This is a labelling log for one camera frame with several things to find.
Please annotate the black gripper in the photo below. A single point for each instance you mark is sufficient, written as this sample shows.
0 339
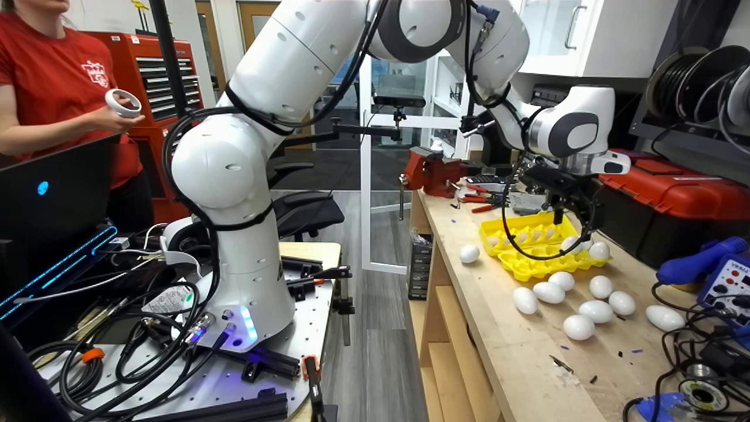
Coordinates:
564 188

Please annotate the white tape roll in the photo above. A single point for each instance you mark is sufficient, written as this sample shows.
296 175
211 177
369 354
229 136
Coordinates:
122 102

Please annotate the bare person forearm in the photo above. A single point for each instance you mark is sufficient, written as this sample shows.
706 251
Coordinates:
48 131

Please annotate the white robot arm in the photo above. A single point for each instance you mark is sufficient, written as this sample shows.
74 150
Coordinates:
250 179

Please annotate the yellow plastic egg tray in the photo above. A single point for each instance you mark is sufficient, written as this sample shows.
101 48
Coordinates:
530 249

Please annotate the bare person hand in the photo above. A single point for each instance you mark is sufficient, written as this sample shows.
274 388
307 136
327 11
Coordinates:
114 123

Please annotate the red and black toolbox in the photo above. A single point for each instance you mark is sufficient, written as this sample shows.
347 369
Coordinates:
680 195

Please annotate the red bench vise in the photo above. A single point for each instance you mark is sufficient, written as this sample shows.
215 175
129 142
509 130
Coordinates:
430 172

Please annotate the blue soldering station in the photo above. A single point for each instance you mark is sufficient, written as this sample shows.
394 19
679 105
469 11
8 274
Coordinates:
727 285

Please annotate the blue tape piece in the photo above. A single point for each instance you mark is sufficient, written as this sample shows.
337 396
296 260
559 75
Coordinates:
659 408

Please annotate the round metal holder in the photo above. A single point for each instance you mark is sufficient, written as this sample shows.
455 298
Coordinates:
705 392

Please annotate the black office chair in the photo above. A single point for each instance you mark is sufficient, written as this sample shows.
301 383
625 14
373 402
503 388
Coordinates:
305 207

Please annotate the red tool chest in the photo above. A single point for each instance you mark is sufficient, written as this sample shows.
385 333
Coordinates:
160 84

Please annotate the black vertical pole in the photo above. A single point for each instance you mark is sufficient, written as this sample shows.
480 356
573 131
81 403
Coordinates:
167 55

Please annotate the black laptop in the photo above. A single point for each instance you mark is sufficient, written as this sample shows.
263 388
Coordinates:
55 195

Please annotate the blue edged black case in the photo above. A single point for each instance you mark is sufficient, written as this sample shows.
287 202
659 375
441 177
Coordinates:
55 271

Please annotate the person in red shirt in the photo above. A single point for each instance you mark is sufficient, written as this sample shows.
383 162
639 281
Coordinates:
55 71

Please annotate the white wall cabinet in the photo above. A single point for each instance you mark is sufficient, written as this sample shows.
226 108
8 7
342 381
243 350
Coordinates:
600 36

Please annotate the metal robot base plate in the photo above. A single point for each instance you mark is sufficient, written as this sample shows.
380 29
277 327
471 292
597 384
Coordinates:
313 312

